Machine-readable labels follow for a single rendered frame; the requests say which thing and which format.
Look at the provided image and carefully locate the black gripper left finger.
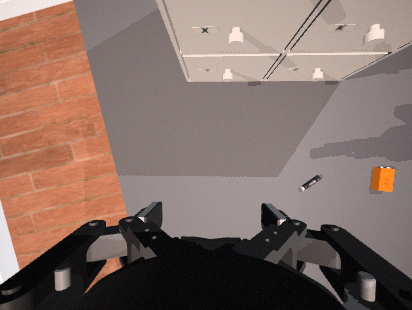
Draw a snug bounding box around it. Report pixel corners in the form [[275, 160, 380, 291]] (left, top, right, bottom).
[[0, 202, 190, 310]]

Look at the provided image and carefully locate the beige drawer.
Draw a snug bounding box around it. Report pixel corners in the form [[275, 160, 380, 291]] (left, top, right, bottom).
[[290, 0, 412, 51], [183, 54, 280, 82], [267, 52, 386, 81], [165, 0, 320, 53]]

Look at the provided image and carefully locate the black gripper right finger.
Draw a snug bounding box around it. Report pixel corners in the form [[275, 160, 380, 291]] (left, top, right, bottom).
[[230, 203, 412, 310]]

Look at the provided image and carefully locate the white small chest of drawers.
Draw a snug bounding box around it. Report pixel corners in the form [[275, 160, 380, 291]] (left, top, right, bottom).
[[156, 0, 412, 82]]

